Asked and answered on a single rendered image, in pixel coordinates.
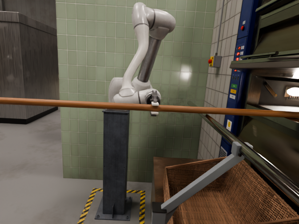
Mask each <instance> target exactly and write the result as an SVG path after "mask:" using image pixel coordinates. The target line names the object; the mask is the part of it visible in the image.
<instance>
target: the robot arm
mask: <svg viewBox="0 0 299 224"><path fill-rule="evenodd" d="M132 24H133V28H134V32H135V34H136V37H137V40H138V50H137V52H136V54H135V56H134V58H133V59H132V61H131V63H130V65H129V66H128V68H127V70H126V72H125V74H124V76H123V77H114V78H113V79H112V80H111V82H110V84H109V95H108V96H109V103H127V104H151V105H152V106H159V104H160V101H161V95H160V93H159V91H158V90H156V89H153V87H152V85H151V84H150V81H149V77H150V74H151V71H152V68H153V65H154V62H155V59H156V56H157V53H158V50H159V47H160V44H161V41H162V39H164V38H165V36H166V35H167V34H168V33H170V32H172V31H173V30H174V28H175V25H176V20H175V18H174V17H173V16H172V15H171V14H169V13H168V12H165V11H163V10H159V9H152V8H149V7H146V5H145V4H143V3H141V2H138V3H136V4H135V5H134V7H133V9H132ZM140 65H141V66H140ZM139 66H140V69H139V73H138V76H137V77H135V78H134V80H133V81H132V82H131V80H132V77H133V76H134V74H135V72H136V70H137V69H138V67H139ZM105 111H119V112H127V110H116V109H105ZM150 114H151V116H156V115H158V112H155V111H151V113H150Z"/></svg>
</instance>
